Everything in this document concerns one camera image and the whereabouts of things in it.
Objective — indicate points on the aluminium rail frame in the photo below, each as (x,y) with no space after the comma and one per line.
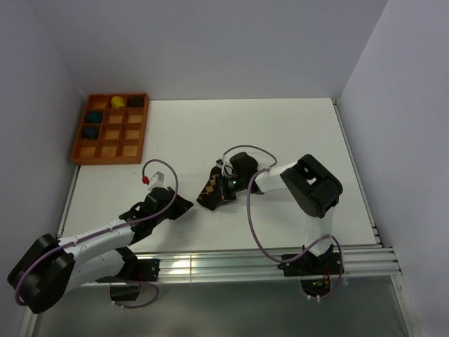
(213,279)

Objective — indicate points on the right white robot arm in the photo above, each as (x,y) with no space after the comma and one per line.
(313,187)

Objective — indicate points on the orange wooden compartment tray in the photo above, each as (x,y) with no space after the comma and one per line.
(121,133)

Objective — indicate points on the teal rolled sock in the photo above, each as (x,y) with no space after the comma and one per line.
(94,117)

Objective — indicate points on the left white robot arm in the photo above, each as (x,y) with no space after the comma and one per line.
(52,267)

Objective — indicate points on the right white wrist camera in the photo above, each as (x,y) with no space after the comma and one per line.
(226,168)

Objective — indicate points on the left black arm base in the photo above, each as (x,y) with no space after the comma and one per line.
(135,276)

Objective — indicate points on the yellow rolled sock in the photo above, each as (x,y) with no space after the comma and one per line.
(117,102)

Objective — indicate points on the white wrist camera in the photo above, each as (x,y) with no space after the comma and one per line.
(226,168)
(155,181)

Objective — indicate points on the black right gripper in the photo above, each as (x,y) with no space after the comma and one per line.
(227,195)

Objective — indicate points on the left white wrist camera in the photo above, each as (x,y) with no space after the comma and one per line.
(155,181)

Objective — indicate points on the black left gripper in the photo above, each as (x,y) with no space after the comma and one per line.
(181,204)

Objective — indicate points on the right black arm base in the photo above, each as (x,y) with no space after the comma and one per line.
(315,272)

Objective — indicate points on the dark brown rolled sock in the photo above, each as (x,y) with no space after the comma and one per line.
(136,101)

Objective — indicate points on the brown argyle sock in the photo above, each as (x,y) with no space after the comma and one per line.
(212,194)

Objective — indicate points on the dark blue rolled sock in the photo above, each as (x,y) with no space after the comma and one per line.
(90,133)

